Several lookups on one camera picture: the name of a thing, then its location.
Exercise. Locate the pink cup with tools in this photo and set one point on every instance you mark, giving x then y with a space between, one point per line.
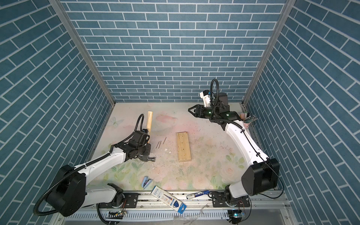
247 119

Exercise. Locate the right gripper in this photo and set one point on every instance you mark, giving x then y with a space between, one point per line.
198 114

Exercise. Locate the white blue toothpaste box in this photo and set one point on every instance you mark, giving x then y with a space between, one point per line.
168 199

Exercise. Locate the wooden plank with nails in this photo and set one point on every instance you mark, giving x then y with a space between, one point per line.
184 153

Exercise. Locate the blue white marker pen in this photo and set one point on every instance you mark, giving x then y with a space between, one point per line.
197 194

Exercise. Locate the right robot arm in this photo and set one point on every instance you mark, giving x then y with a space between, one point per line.
262 172

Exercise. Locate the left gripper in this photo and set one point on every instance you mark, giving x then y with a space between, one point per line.
148 148

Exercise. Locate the wooden claw hammer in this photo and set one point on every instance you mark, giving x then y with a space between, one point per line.
145 157

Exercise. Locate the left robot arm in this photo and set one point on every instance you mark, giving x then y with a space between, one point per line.
69 192

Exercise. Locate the blue stapler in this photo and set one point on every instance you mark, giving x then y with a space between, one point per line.
146 182

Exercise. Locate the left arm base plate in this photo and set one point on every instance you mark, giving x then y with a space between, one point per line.
124 200

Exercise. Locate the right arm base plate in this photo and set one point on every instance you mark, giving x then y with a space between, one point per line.
224 199

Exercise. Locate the clear plastic wrapper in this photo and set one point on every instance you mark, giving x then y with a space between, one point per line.
192 217

